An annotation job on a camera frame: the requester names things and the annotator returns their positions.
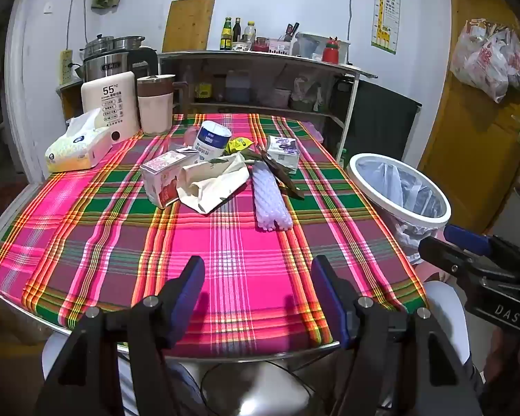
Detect hanging plastic bags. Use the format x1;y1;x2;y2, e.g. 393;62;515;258
450;19;520;104

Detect yellow power strip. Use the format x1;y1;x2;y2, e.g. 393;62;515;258
60;50;73;85

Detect pink jug brown lid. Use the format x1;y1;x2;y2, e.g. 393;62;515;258
136;75;187;136

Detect brown snack wrapper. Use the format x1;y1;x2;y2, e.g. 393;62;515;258
260;151;305;200

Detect pink milk carton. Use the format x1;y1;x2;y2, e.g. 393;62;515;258
140;149;200;209

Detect giraffe wall poster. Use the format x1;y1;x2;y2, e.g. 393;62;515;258
371;0;401;55

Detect steel electric cooker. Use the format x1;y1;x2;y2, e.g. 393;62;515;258
79;47;159;83

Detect green glass sauce bottle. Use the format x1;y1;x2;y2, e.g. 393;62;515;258
219;17;233;51

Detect wooden cutting board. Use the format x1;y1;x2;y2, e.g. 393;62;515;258
162;0;216;53

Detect yellow snack wrapper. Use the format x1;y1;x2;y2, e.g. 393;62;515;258
224;137;254;155

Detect white kitchen shelf unit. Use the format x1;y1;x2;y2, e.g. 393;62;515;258
157;50;378;165

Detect clear plastic storage container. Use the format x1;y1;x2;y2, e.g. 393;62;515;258
295;32;351;63

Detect white lined waste bin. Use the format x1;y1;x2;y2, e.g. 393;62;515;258
348;153;452;265

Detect black cabinet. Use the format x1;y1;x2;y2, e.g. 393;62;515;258
342;78;422;174

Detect pink-lidded storage box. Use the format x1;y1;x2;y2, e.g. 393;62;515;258
303;121;326;144

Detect crumpled shelf plastic bag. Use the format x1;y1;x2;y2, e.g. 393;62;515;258
292;76;323;111

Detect white blue yogurt cup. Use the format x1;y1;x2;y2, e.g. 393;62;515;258
195;120;232;157

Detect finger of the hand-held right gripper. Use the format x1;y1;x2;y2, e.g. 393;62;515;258
443;224;520;265
418;236;503;284

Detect soft tissue pack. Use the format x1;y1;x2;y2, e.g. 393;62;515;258
44;108;113;173

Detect cream paper bag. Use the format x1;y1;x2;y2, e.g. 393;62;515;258
176;154;251;215

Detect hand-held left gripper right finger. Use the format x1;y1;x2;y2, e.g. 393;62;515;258
311;255;486;416

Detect yellow wooden door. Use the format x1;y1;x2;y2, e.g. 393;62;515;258
418;0;520;243

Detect purple milk carton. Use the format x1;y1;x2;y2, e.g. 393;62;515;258
266;135;301;175

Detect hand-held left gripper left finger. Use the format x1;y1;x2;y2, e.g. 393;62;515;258
35;255;206;416

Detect pink green plaid tablecloth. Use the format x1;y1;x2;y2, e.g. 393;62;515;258
0;113;430;349

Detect red water bottle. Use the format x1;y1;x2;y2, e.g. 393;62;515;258
322;35;340;63

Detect white boxy water warmer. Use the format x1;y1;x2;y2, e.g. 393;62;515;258
81;70;140;141

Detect white foam net sleeve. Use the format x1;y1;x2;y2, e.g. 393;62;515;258
251;161;293;232

